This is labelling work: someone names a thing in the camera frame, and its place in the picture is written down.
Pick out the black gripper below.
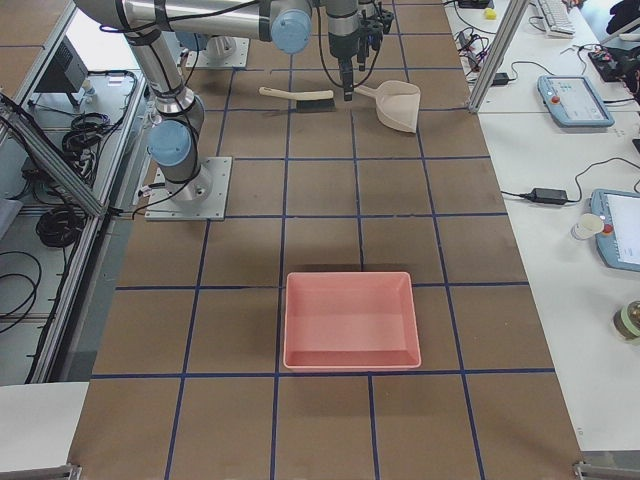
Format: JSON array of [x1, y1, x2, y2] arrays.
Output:
[[359, 4, 393, 53], [335, 44, 368, 101]]

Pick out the white plastic dustpan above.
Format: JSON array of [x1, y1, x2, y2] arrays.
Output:
[[354, 80, 421, 134]]

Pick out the white hand brush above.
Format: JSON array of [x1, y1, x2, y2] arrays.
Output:
[[258, 87, 335, 113]]

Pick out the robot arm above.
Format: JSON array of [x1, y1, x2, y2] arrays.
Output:
[[76, 1, 364, 185], [356, 0, 395, 72]]

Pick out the pink plastic bin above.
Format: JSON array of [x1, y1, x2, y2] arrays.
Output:
[[283, 272, 422, 372]]

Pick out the yellow sponge on desk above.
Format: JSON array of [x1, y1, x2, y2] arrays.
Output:
[[484, 8, 498, 20]]

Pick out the white keyboard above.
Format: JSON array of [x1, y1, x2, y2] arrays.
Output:
[[532, 0, 575, 38]]

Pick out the blue teach pendant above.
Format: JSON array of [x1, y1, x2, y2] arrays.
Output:
[[590, 189, 639, 272], [536, 75, 615, 128]]

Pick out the black power brick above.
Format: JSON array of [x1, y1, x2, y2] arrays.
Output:
[[530, 187, 569, 205]]

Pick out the white paper cup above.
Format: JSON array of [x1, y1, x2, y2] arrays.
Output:
[[571, 213, 604, 240]]

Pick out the tape roll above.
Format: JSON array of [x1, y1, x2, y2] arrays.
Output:
[[613, 300, 640, 341]]

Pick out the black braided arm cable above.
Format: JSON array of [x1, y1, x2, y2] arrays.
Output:
[[314, 0, 386, 91]]

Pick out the aluminium frame post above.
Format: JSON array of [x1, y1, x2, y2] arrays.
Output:
[[467, 0, 528, 114]]

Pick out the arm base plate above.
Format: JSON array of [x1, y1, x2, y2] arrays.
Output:
[[186, 36, 250, 70], [145, 157, 233, 221]]

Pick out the coiled black cables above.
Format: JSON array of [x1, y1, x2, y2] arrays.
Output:
[[37, 112, 126, 249]]

